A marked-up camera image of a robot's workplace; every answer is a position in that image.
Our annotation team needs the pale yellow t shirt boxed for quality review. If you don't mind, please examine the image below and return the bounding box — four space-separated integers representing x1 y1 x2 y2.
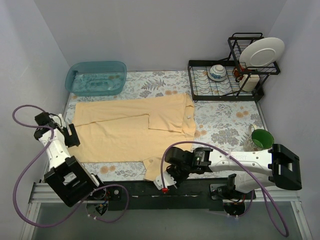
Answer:
69 93 196 181

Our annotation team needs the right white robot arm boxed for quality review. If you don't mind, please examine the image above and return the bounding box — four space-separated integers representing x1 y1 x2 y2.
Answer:
154 143 302 199

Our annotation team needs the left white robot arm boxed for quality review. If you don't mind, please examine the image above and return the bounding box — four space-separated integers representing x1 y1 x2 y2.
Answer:
34 112 107 207

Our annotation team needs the black base bar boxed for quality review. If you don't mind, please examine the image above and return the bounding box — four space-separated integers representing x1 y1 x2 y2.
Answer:
76 178 257 211

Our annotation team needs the teal plastic basin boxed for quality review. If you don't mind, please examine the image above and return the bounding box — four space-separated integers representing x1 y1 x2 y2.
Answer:
65 61 127 97

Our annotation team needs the green cup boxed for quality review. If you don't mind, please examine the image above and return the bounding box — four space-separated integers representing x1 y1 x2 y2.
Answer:
243 124 275 152

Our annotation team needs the blue patterned white bowl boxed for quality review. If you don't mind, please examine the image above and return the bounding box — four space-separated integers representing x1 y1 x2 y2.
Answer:
208 64 227 82

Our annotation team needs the cream ceramic cup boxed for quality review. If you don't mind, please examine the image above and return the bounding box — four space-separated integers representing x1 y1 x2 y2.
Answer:
239 74 260 92

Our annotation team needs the red mug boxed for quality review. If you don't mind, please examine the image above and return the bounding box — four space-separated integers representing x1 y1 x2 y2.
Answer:
232 64 248 80

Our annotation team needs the white ceramic plate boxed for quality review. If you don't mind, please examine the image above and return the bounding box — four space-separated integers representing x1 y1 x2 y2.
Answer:
238 37 285 68

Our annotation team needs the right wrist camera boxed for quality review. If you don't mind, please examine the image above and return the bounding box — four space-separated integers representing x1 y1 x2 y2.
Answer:
153 172 177 193

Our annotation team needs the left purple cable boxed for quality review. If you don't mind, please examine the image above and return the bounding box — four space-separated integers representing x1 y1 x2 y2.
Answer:
12 104 130 228

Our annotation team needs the black wire dish rack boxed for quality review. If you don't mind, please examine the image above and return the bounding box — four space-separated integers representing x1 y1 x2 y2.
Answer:
187 32 281 102

